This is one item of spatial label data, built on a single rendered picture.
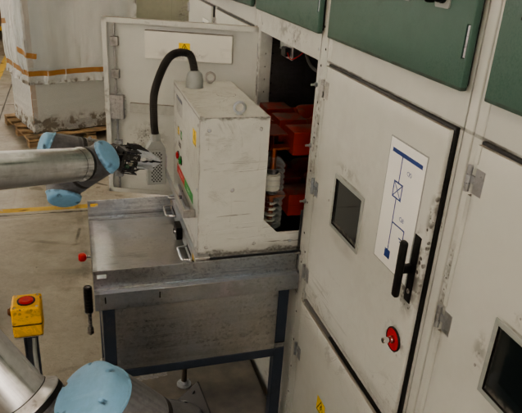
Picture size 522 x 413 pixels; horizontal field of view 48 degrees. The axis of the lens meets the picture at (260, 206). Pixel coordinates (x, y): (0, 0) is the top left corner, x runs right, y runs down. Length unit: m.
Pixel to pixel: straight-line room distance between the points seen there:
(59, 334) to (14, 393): 1.90
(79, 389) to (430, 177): 0.82
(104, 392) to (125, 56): 1.60
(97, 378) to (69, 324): 2.06
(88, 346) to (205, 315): 1.18
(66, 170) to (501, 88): 0.98
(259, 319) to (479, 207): 1.17
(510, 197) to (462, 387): 0.40
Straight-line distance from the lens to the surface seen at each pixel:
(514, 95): 1.04
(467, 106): 1.17
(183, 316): 2.03
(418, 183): 1.28
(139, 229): 2.31
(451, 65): 1.18
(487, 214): 1.10
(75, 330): 3.24
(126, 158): 1.81
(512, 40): 1.05
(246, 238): 1.98
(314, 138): 1.83
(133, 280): 1.94
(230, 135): 1.82
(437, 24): 1.23
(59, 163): 1.47
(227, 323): 2.09
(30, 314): 1.82
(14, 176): 1.38
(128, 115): 2.57
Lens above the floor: 1.88
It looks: 24 degrees down
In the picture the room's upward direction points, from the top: 4 degrees clockwise
